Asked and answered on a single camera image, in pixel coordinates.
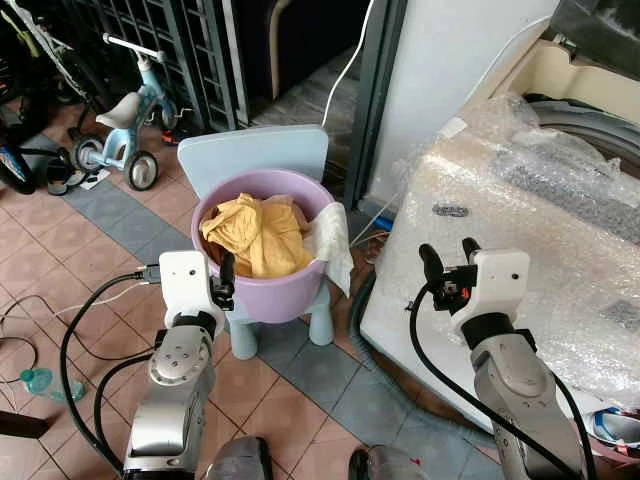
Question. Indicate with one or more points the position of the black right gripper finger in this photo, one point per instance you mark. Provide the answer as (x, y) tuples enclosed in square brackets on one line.
[(471, 252), (432, 262)]

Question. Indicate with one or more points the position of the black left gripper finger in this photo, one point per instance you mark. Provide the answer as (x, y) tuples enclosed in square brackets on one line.
[(228, 268)]

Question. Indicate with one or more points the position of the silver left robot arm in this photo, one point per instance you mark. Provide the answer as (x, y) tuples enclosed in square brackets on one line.
[(175, 400)]

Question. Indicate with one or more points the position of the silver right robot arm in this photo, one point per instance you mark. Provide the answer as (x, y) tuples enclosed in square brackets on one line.
[(520, 400)]

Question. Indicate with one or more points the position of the white washing machine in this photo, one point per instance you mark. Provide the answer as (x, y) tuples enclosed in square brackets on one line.
[(400, 300)]

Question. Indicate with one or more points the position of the dark washing machine lid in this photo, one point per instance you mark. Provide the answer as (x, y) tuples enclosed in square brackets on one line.
[(600, 30)]

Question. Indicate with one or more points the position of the yellow cloth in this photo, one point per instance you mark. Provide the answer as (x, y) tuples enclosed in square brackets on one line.
[(255, 235)]

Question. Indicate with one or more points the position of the purple plastic basin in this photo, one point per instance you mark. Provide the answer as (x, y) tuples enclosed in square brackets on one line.
[(270, 295)]

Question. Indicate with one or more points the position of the clear bubble wrap sheet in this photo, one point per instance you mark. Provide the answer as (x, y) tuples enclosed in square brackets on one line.
[(520, 200)]

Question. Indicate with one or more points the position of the white cloth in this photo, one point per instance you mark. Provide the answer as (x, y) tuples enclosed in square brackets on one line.
[(330, 245)]

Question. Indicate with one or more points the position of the light blue plastic chair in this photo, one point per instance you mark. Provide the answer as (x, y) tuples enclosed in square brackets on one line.
[(260, 150)]

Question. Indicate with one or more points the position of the grey robot left leg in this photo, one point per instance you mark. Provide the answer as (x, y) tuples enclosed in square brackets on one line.
[(240, 462)]

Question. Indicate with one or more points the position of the grey robot leg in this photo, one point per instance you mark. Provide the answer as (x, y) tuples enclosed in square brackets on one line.
[(240, 462), (385, 466)]

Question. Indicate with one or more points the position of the light blue child tricycle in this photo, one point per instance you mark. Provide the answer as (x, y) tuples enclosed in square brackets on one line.
[(125, 115)]

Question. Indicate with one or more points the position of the grey robot right leg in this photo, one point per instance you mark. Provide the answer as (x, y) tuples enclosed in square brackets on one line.
[(385, 466)]

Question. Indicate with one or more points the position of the green plastic bottle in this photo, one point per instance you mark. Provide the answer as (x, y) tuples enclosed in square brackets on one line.
[(38, 380)]

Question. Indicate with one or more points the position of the black metal grille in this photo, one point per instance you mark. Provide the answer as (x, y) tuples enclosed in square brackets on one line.
[(150, 30)]

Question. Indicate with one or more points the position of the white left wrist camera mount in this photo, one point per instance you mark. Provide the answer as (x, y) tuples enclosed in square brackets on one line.
[(185, 280)]

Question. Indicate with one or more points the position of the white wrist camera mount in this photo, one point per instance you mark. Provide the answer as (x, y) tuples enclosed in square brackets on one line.
[(500, 285), (185, 280)]

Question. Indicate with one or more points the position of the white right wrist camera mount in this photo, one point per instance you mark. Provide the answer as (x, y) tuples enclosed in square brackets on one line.
[(500, 285)]

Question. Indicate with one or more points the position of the dark door frame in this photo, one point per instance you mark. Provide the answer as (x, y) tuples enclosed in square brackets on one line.
[(375, 100)]

